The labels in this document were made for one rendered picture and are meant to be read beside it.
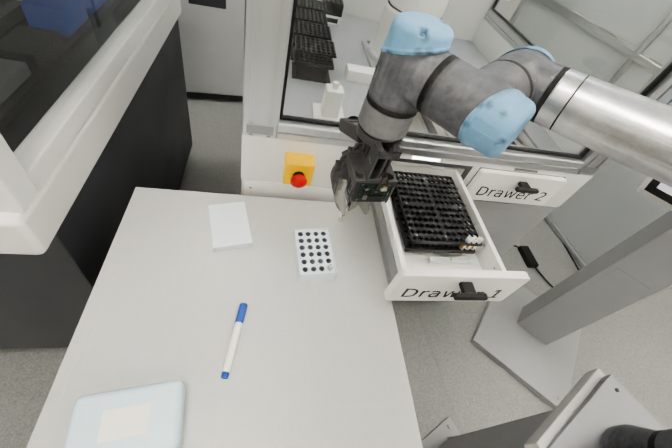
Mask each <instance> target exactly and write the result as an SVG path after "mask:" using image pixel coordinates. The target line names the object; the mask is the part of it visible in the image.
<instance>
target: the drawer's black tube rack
mask: <svg viewBox="0 0 672 448"><path fill-rule="evenodd" d="M394 173H395V174H396V175H395V176H396V179H397V181H398V182H397V184H396V186H395V188H394V190H393V192H392V194H391V198H392V202H393V205H394V209H395V213H396V220H398V224H399V228H400V231H401V235H402V239H403V242H404V246H405V249H404V251H405V252H407V251H415V252H433V253H435V252H437V253H459V254H474V253H475V252H476V251H475V249H474V250H471V249H469V250H466V249H465V248H464V249H463V250H461V249H460V248H459V247H460V245H441V244H421V243H411V239H410V235H416V236H418V235H429V236H445V237H446V238H447V237H463V238H467V237H468V236H469V235H470V236H471V237H472V238H473V237H474V236H473V235H475V236H476V237H477V238H478V237H479V236H478V234H477V231H476V229H475V227H474V225H473V223H472V220H471V218H470V216H469V214H468V212H467V210H466V207H465V205H464V203H463V201H462V199H461V196H460V194H459V192H458V190H457V188H456V185H455V183H454V181H453V179H452V177H450V176H441V175H431V174H422V173H412V172H403V171H394ZM398 174H401V175H398ZM403 174H405V175H406V176H404V175H403ZM408 175H410V176H411V177H410V176H408ZM413 175H414V176H416V177H414V176H413ZM418 176H420V177H421V178H420V177H418ZM424 176H425V177H427V178H425V177H424ZM430 177H431V178H432V179H431V178H430ZM434 177H435V178H437V179H435V178H434ZM439 178H441V179H442V180H441V179H439ZM405 179H407V180H405ZM445 179H446V180H445ZM449 179H450V180H451V181H450V180H449ZM415 180H417V181H415ZM426 181H428V182H426ZM436 182H437V183H436ZM451 184H453V185H451ZM452 188H453V189H455V190H453V189H452ZM449 189H450V190H449ZM451 194H453V195H451ZM455 194H457V195H458V196H457V195H455ZM453 199H455V200H453ZM457 199H459V200H460V201H459V200H457ZM456 204H457V205H458V206H456ZM460 204H461V205H462V206H461V205H460ZM463 211H464V212H465V213H464V212H463ZM459 212H461V213H459ZM461 217H463V219H462V218H461ZM465 217H467V218H468V219H467V218H465ZM463 222H464V223H465V224H466V225H465V224H464V223H463ZM468 223H470V224H471V225H469V224H468ZM466 228H467V229H468V231H467V230H466ZM470 228H471V229H473V231H472V230H471V229H470Z"/></svg>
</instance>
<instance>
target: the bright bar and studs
mask: <svg viewBox="0 0 672 448"><path fill-rule="evenodd" d="M427 260H428V263H429V264H453V265H470V264H471V263H472V262H471V259H470V258H460V257H436V256H429V257H428V258H427Z"/></svg>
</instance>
